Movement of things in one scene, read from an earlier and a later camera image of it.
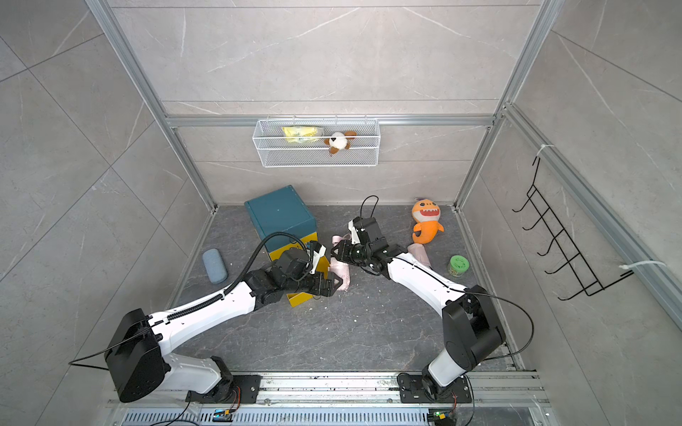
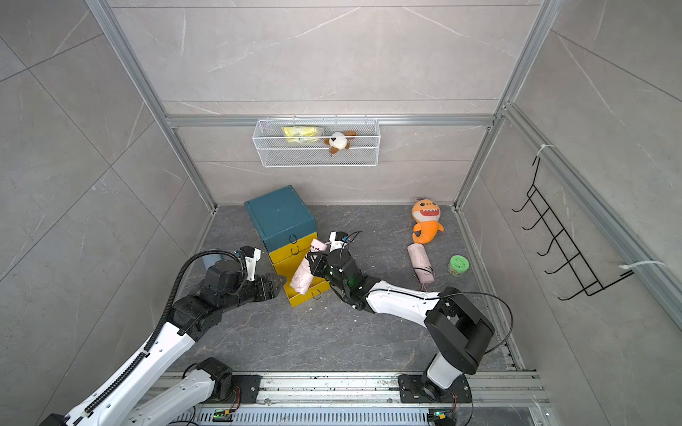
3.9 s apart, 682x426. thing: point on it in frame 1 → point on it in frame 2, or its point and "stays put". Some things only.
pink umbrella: [419, 253] stays put
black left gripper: [329, 289] → [259, 282]
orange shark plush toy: [426, 214] stays put
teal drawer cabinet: [281, 210] stays put
